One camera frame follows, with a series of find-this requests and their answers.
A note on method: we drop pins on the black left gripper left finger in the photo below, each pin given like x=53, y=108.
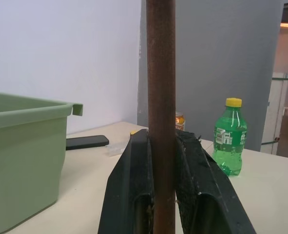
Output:
x=128, y=185

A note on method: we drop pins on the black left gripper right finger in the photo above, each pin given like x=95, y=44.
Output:
x=207, y=190

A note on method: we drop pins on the brown wooden pole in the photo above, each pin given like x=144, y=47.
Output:
x=161, y=117

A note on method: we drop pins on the green soda bottle yellow cap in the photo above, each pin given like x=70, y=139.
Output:
x=229, y=139

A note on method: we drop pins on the black smartphone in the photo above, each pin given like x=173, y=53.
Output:
x=86, y=142

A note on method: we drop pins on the small orange-lidded jar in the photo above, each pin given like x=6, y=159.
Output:
x=179, y=120

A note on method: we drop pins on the green plastic bin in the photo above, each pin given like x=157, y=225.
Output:
x=22, y=161

